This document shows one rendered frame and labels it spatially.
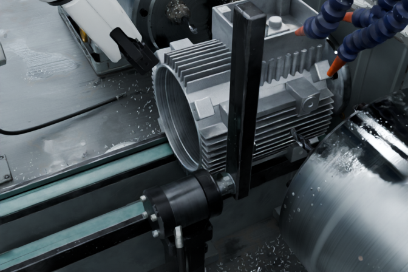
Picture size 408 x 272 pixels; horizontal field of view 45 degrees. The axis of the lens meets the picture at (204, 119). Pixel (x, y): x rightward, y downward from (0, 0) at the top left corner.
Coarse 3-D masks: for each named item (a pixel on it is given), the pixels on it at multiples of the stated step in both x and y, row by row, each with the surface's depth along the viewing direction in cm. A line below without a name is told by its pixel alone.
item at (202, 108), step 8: (168, 48) 69; (160, 56) 68; (312, 64) 67; (320, 64) 66; (328, 64) 67; (312, 72) 67; (320, 72) 66; (312, 80) 68; (320, 80) 66; (192, 104) 61; (200, 104) 60; (208, 104) 61; (192, 112) 62; (200, 112) 60; (208, 112) 61; (160, 120) 77; (160, 128) 78
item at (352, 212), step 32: (384, 96) 50; (352, 128) 48; (384, 128) 47; (320, 160) 49; (352, 160) 47; (384, 160) 45; (288, 192) 52; (320, 192) 48; (352, 192) 46; (384, 192) 44; (288, 224) 53; (320, 224) 48; (352, 224) 45; (384, 224) 43; (320, 256) 49; (352, 256) 45; (384, 256) 43
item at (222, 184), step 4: (216, 180) 60; (220, 180) 60; (224, 180) 60; (228, 180) 60; (220, 184) 59; (224, 184) 59; (220, 188) 59; (224, 188) 59; (228, 188) 60; (232, 188) 60; (224, 192) 59
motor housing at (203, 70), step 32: (160, 64) 68; (192, 64) 63; (224, 64) 65; (160, 96) 76; (192, 96) 62; (224, 96) 64; (288, 96) 65; (320, 96) 67; (192, 128) 78; (224, 128) 63; (256, 128) 64; (288, 128) 67; (320, 128) 71; (192, 160) 73; (224, 160) 65; (256, 160) 69
